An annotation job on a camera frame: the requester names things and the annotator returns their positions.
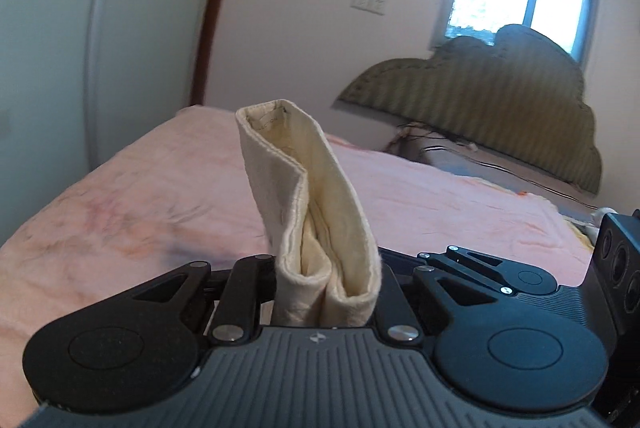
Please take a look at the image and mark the cream white pants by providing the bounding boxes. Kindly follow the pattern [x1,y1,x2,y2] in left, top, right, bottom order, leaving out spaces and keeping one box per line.
[235,100,382,328]

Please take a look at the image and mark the grey striped mattress sheet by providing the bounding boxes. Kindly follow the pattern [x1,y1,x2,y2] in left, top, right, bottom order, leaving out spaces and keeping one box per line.
[418,140,597,216]

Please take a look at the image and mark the pink bed blanket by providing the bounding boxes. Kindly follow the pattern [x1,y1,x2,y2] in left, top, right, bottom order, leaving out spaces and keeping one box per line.
[1,107,592,427]

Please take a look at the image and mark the olive green upholstered headboard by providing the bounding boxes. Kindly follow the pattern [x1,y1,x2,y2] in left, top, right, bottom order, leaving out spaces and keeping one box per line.
[337,24,603,194]

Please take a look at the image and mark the white wardrobe door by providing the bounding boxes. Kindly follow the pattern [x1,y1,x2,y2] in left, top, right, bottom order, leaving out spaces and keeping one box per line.
[1,0,207,237]

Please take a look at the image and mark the reddish brown door frame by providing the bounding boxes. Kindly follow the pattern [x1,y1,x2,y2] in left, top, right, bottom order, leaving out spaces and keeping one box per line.
[189,0,222,106]

